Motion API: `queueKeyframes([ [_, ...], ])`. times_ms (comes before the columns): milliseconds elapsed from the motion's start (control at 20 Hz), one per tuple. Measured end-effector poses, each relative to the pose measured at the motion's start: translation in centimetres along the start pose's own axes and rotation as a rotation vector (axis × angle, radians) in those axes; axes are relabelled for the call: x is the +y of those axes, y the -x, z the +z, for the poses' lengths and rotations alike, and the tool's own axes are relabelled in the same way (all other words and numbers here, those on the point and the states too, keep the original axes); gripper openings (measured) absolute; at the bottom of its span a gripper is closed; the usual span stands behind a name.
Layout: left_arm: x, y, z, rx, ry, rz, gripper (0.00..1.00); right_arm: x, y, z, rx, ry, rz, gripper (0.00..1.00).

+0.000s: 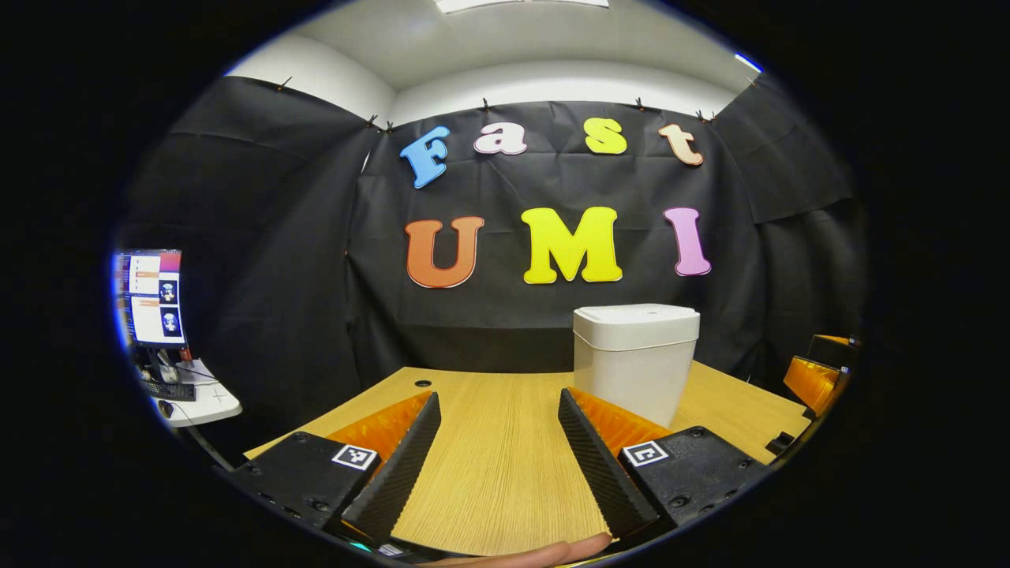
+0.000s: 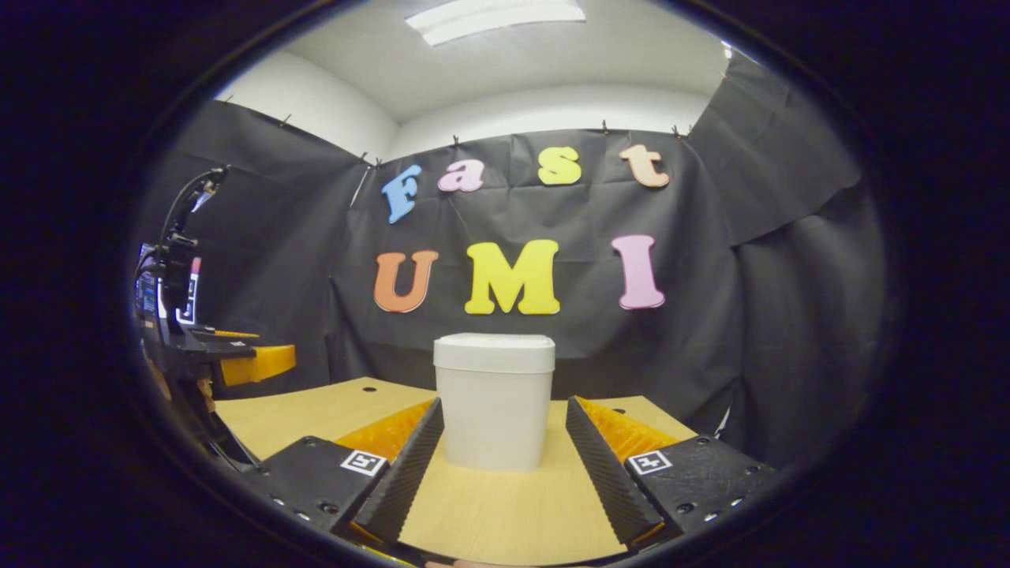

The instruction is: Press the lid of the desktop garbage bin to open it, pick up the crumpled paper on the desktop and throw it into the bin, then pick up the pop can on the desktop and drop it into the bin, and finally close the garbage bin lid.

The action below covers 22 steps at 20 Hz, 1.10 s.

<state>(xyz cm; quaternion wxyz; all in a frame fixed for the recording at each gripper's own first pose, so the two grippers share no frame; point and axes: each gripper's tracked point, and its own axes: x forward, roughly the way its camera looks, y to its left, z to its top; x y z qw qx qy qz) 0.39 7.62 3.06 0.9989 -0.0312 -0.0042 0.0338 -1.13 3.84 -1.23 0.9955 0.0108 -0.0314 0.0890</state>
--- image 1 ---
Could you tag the ceiling light panel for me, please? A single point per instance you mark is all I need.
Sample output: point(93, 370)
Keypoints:
point(747, 62)
point(521, 4)

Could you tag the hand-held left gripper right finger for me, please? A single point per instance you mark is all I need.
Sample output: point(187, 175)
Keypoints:
point(604, 465)

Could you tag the white side table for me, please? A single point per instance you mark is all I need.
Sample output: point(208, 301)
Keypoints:
point(209, 398)

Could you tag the computer monitor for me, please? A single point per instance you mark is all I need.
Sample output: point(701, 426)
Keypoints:
point(154, 300)

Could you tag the white desktop garbage bin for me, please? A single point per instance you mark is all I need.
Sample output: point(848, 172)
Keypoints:
point(635, 363)

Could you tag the black computer mouse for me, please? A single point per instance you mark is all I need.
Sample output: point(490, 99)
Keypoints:
point(166, 409)

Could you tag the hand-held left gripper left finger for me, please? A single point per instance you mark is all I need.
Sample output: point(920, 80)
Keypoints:
point(398, 473)

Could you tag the black backdrop cloth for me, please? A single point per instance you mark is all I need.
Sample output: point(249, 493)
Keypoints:
point(276, 237)

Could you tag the wooden desktop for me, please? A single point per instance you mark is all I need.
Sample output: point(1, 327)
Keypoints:
point(489, 426)

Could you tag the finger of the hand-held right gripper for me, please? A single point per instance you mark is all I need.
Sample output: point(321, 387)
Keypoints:
point(832, 341)
point(809, 383)

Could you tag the black keyboard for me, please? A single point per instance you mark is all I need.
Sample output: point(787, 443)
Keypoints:
point(170, 390)

